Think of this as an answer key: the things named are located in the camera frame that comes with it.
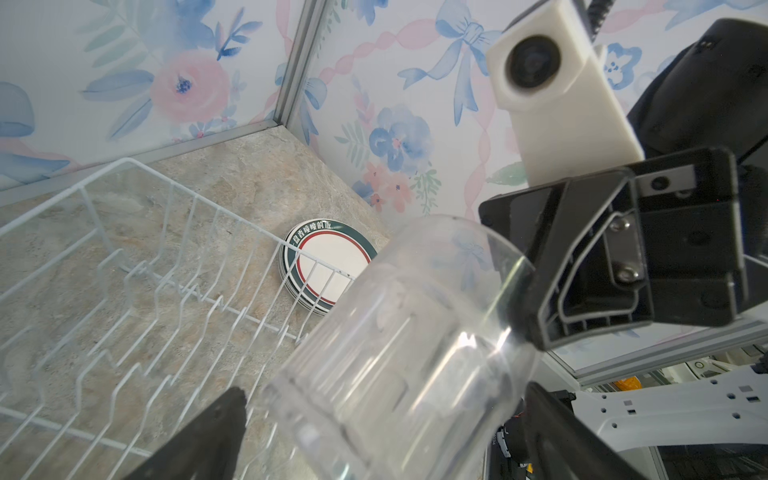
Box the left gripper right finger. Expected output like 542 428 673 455
523 382 642 480

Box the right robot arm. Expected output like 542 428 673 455
480 19 767 351

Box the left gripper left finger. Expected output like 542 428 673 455
127 387 247 479

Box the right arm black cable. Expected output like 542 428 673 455
584 0 616 43

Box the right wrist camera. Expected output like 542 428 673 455
486 1 645 187

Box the white wire dish rack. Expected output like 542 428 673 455
1 159 324 479

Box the clear glass cup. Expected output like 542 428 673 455
263 215 540 479

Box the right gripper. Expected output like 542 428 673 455
479 148 746 351

